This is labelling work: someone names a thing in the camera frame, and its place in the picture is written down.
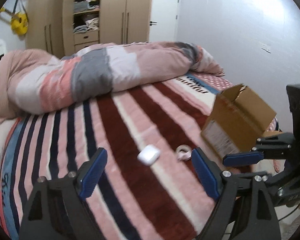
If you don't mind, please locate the tape roll with pink dispenser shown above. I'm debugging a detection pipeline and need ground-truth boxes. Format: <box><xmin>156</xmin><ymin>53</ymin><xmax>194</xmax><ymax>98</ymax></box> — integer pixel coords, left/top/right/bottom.
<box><xmin>175</xmin><ymin>145</ymin><xmax>192</xmax><ymax>161</ymax></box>

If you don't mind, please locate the brown cardboard box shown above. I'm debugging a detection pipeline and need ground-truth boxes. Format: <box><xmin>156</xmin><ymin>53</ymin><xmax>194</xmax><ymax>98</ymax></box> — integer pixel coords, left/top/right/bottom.
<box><xmin>201</xmin><ymin>84</ymin><xmax>276</xmax><ymax>158</ymax></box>

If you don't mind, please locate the white earbuds case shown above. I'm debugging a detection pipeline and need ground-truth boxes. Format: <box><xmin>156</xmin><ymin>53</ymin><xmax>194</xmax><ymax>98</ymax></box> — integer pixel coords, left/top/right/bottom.
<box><xmin>137</xmin><ymin>145</ymin><xmax>160</xmax><ymax>166</ymax></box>

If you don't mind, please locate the striped plush blanket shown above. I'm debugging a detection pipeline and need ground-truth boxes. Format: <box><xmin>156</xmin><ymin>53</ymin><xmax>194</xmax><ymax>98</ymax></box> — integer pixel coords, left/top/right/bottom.
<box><xmin>0</xmin><ymin>74</ymin><xmax>231</xmax><ymax>239</ymax></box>

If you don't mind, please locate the white door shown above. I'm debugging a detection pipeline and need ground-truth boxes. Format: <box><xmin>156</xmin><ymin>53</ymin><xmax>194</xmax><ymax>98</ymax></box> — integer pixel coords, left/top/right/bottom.
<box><xmin>149</xmin><ymin>0</ymin><xmax>180</xmax><ymax>42</ymax></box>

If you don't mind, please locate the wooden wardrobe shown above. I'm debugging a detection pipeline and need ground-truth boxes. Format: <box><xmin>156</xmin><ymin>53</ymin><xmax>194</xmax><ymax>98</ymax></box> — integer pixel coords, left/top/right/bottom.
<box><xmin>26</xmin><ymin>0</ymin><xmax>151</xmax><ymax>57</ymax></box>

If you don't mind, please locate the yellow ukulele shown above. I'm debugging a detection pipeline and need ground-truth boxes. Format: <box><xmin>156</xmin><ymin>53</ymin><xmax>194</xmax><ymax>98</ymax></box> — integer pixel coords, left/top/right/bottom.
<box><xmin>0</xmin><ymin>0</ymin><xmax>29</xmax><ymax>36</ymax></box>

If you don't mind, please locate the white wall switch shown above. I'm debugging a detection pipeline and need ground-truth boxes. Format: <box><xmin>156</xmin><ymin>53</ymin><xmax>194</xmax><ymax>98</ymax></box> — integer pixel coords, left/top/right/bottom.
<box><xmin>260</xmin><ymin>43</ymin><xmax>271</xmax><ymax>53</ymax></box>

